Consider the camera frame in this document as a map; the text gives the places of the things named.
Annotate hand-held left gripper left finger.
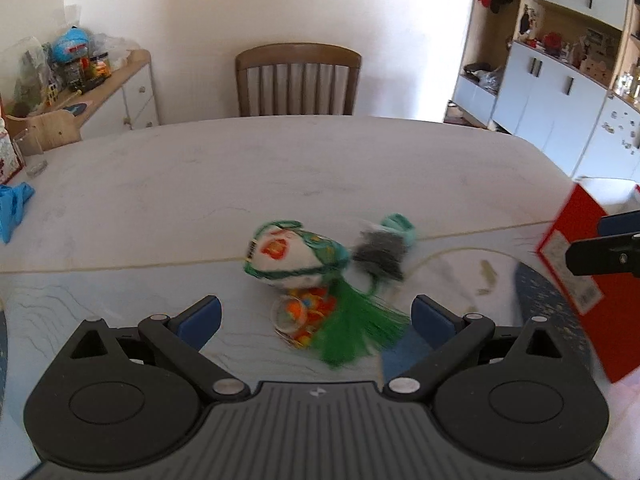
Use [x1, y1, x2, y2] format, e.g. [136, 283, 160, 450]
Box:
[70, 296, 251, 403]

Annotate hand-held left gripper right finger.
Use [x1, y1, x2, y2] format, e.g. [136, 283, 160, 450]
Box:
[384, 295, 566, 403]

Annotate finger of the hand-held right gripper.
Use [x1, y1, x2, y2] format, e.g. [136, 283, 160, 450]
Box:
[597, 211, 640, 239]
[566, 232, 640, 277]

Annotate red cardboard box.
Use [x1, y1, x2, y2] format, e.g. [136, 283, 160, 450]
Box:
[536, 182, 640, 386]

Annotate white sachet with green tassel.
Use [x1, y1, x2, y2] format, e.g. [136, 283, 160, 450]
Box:
[243, 217, 411, 368]

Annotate dark blue speckled mat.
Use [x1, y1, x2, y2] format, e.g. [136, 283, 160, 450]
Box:
[514, 260, 597, 377]

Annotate teal knitted item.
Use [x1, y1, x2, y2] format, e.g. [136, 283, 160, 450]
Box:
[380, 213, 417, 250]

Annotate blue cloth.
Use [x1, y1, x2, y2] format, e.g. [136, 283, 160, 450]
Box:
[0, 182, 37, 244]

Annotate white drawer sideboard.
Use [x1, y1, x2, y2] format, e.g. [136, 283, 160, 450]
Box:
[60, 49, 162, 140]

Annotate clear drinking glass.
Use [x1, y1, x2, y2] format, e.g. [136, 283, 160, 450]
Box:
[14, 129, 49, 177]

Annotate red and white carton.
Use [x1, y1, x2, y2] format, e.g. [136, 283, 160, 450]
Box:
[0, 116, 27, 186]

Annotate wooden slat-back chair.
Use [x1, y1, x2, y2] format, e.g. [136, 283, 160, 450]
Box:
[235, 42, 363, 117]

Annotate small jars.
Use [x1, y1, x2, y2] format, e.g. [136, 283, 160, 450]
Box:
[79, 52, 112, 82]

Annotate clear plastic bags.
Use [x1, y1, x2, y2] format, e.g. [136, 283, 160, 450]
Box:
[89, 32, 142, 72]

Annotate blue snack bag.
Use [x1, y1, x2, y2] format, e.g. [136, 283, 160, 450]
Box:
[52, 27, 92, 64]

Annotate white and wood wall cabinet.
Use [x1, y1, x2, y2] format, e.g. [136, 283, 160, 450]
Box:
[451, 0, 640, 183]

